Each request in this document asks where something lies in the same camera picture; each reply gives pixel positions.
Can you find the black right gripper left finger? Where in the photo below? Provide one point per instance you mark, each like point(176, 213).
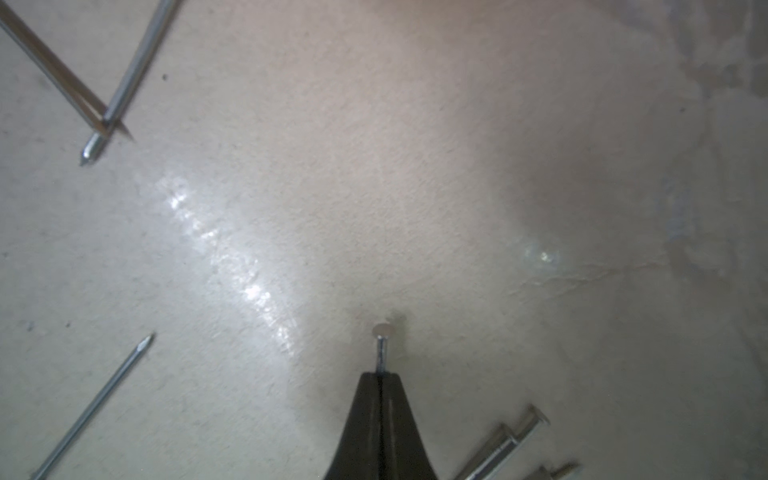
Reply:
point(358, 452)

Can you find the steel nail middle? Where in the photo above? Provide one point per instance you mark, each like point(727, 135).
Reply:
point(86, 103)

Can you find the steel nail lone front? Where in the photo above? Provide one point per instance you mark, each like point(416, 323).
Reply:
point(52, 460)

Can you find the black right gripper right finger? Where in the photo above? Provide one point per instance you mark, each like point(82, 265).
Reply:
point(403, 455)

